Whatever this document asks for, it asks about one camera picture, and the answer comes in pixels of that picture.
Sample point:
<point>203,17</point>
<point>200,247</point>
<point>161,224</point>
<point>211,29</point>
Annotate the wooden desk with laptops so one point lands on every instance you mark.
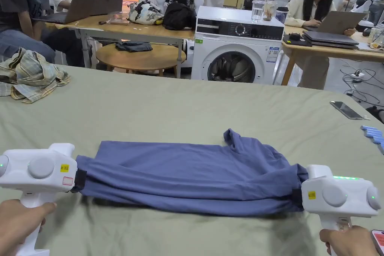
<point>330,49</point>

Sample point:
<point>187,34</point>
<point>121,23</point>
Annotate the person's right hand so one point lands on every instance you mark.
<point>351,242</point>

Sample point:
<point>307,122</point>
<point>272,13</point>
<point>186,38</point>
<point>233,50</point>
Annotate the bed with pale green sheet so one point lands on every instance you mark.
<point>168,109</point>

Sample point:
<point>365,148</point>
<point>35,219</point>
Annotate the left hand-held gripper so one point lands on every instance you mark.
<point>42,166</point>

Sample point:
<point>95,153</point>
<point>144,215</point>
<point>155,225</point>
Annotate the person's left hand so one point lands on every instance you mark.
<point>15,223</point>

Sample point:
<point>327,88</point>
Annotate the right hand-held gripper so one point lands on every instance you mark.
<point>333,196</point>

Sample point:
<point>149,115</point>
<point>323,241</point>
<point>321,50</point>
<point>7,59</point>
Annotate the white washing machine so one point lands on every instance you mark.
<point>237,43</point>

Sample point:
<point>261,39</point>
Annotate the row of blue cylinders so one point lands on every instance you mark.
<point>375,136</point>

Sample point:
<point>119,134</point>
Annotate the blue shirt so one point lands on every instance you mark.
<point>186,175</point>

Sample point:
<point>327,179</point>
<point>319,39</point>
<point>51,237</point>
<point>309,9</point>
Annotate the plaid crumpled shirt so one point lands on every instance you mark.
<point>33,73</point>

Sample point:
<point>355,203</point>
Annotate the white power strip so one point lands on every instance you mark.
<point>358,74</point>

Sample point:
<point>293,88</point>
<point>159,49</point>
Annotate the black smartphone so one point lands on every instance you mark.
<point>346,110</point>

